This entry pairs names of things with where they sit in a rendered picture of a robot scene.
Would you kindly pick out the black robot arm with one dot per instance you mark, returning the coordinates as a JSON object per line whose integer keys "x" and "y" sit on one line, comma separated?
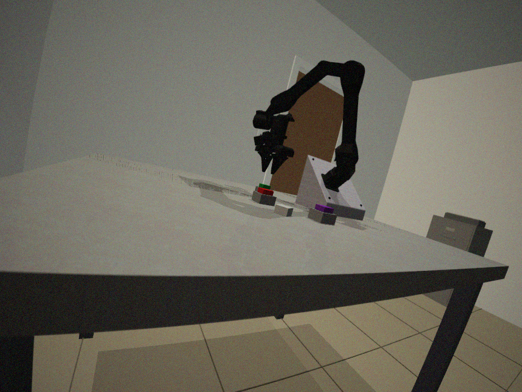
{"x": 351, "y": 76}

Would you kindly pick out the purple button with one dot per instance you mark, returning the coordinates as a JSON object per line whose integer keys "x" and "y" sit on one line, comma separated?
{"x": 322, "y": 214}

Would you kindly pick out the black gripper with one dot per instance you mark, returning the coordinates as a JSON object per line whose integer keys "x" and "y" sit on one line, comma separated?
{"x": 280, "y": 152}

